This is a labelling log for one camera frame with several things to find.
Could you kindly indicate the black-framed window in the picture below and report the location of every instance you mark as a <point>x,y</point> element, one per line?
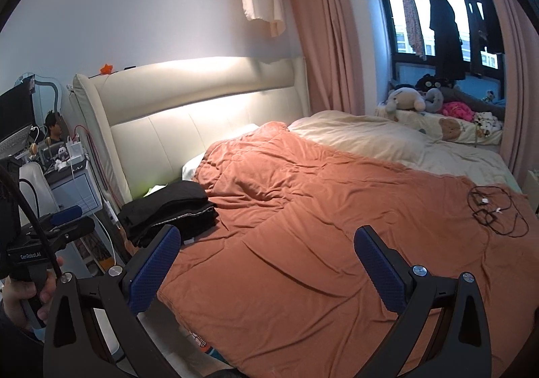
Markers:
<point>480,33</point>

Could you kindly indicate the pink curtain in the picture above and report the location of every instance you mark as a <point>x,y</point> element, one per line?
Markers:
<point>330,44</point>

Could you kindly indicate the patterned hanging garment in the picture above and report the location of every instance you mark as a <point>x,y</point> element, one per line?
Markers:
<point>413,28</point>

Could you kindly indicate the bear-print cream pillow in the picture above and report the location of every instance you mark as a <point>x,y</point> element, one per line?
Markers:
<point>484,129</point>

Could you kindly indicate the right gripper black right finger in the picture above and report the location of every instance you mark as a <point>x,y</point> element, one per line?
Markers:
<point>459,345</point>

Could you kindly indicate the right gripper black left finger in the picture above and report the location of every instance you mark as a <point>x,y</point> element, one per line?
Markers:
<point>75,345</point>

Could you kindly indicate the pink plush blanket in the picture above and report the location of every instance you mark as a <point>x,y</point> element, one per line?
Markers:
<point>459,110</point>

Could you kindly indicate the black monitor screen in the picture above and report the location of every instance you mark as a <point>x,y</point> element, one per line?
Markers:
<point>16,109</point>

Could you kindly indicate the person's left hand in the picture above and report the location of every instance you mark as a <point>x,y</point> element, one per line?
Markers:
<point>15,292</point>

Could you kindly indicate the white bedside table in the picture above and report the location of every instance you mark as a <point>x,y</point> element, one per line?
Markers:
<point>74,185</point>

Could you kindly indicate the white pillow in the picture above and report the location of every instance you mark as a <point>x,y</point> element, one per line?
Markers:
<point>189,168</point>

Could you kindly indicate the orange-brown blanket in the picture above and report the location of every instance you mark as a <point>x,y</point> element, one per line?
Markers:
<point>276,287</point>

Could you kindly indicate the cream padded headboard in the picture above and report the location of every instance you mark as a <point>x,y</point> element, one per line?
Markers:
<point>144,124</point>

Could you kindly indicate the dark hanging jacket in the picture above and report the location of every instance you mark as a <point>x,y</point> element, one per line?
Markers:
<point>448,45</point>

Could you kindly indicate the beige teddy bear plush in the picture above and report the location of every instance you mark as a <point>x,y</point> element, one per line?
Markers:
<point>406,99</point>

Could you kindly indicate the black pants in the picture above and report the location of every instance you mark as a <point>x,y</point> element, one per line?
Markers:
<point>182,204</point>

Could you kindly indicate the cream quilt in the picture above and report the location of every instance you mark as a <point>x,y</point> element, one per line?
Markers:
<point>381,139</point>

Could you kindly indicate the grey plush toy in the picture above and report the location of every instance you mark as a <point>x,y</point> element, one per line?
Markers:
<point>433,101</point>

